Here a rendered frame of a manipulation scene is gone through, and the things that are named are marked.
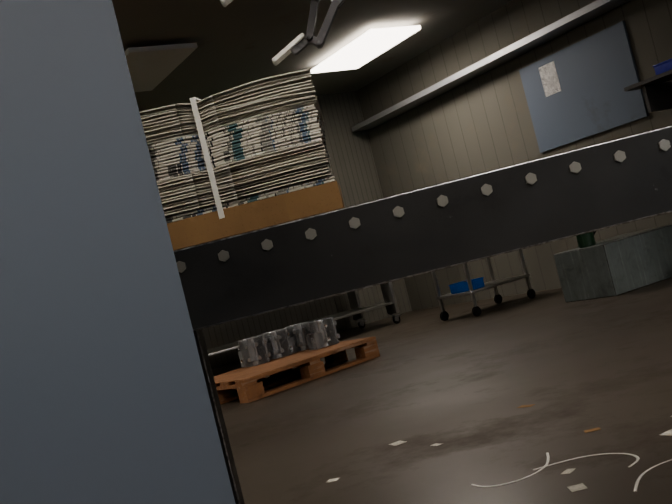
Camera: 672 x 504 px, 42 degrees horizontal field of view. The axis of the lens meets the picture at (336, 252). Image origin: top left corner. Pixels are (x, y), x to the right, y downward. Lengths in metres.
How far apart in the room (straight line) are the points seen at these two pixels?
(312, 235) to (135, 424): 0.61
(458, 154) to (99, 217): 9.31
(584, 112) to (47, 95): 7.99
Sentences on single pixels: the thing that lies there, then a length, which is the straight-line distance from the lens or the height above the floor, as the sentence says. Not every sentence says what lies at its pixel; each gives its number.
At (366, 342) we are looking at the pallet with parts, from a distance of 6.71.
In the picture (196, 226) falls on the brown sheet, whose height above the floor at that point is 0.83.
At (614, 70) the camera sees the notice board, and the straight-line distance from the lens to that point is 8.33.
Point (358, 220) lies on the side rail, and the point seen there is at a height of 0.78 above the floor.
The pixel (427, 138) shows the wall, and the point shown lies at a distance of 10.35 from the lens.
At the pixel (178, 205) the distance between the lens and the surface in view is 1.38.
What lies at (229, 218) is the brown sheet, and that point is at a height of 0.83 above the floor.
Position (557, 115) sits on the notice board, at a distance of 8.81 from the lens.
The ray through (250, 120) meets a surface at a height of 0.97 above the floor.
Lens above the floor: 0.71
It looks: 1 degrees up
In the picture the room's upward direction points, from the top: 14 degrees counter-clockwise
